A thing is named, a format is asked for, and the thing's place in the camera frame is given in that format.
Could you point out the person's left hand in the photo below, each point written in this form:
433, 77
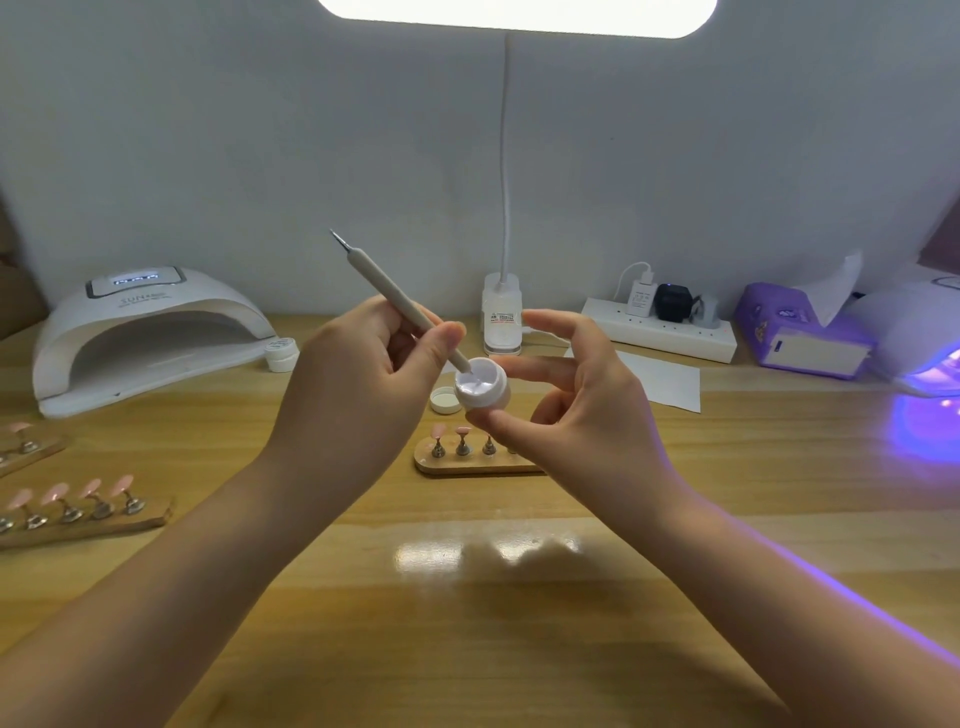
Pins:
353, 413

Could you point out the person's right hand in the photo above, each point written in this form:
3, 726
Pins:
593, 435

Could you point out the white gel jar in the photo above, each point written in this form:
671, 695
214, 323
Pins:
482, 386

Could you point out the wooden nail holder strip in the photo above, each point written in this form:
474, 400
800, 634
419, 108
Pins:
473, 464

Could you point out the grey dotting pen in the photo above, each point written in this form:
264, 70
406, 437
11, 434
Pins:
375, 278

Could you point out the white nail lamp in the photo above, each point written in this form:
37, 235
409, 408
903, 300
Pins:
923, 330
143, 318

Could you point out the wooden stands with pink nails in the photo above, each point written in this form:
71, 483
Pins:
75, 507

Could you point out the person's right forearm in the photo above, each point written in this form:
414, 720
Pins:
818, 623

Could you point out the person's left forearm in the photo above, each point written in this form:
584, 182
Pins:
128, 630

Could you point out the white desk lamp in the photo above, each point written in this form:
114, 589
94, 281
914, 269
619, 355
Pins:
503, 312

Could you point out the white paper sheet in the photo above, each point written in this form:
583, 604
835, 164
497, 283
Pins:
668, 383

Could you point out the small closed white jar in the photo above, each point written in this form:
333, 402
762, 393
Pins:
281, 356

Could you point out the white jar lid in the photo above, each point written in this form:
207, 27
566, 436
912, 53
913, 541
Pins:
444, 401

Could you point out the white power strip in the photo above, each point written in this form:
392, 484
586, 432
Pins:
660, 332

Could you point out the white charger plug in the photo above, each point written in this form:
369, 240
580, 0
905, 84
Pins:
642, 297

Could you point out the black plug adapter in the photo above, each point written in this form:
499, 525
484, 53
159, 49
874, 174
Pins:
674, 303

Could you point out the grey plug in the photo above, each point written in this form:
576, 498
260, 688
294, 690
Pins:
707, 312

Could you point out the purple tissue box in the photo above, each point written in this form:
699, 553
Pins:
777, 333

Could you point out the white tissue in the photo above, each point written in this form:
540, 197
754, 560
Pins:
837, 285

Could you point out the brown cardboard box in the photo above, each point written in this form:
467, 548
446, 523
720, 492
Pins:
15, 278

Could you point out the brown wooden board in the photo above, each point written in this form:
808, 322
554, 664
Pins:
945, 240

